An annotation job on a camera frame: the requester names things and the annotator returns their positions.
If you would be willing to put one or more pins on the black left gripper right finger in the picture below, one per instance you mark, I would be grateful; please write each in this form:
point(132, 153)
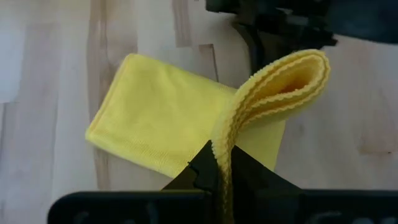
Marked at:
point(252, 177)

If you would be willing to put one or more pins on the yellow microfiber towel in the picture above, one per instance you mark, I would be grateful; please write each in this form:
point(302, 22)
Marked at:
point(155, 118)

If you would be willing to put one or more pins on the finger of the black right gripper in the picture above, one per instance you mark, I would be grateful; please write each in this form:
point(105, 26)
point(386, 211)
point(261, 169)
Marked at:
point(253, 49)
point(276, 46)

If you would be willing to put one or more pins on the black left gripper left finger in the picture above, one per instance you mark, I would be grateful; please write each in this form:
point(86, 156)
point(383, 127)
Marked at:
point(202, 174)

